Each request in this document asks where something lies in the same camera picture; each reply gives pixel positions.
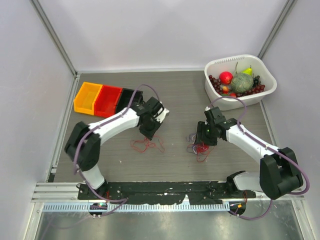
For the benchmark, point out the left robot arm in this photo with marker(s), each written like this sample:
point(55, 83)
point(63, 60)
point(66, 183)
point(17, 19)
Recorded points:
point(85, 141)

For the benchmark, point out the green pear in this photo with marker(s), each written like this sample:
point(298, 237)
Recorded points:
point(248, 71)

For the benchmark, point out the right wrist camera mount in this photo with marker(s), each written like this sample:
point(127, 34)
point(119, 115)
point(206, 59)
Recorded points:
point(208, 115)

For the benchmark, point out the black plastic bin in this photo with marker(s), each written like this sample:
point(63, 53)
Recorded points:
point(125, 97)

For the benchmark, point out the yellow plastic bin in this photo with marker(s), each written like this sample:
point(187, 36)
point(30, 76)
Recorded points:
point(84, 101)

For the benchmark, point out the small red fruit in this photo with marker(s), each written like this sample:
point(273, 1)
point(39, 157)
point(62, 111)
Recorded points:
point(228, 92)

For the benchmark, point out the dark red grape bunch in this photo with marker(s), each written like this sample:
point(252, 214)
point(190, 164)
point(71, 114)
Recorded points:
point(216, 84)

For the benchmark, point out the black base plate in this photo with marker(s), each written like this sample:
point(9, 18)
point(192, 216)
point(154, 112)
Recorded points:
point(164, 193)

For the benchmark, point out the white slotted cable duct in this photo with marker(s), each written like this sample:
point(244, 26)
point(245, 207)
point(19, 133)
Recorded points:
point(96, 207)

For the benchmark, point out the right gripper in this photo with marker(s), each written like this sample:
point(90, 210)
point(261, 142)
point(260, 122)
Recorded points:
point(201, 137)

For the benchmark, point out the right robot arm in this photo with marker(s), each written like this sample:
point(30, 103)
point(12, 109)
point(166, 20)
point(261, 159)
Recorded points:
point(278, 173)

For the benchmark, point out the white fruit basket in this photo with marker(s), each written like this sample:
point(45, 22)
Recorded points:
point(236, 64)

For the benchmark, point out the green melon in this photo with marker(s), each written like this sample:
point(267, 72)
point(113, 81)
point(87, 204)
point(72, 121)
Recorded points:
point(241, 82)

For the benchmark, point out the dark grape bunch right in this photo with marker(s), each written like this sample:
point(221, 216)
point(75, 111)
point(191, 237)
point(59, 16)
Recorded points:
point(255, 90)

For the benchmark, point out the red plastic bin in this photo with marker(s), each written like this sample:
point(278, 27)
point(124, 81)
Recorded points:
point(106, 102)

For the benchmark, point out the red apple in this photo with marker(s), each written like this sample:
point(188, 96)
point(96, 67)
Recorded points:
point(226, 77)

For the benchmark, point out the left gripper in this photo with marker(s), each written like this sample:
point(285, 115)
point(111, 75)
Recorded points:
point(150, 134)

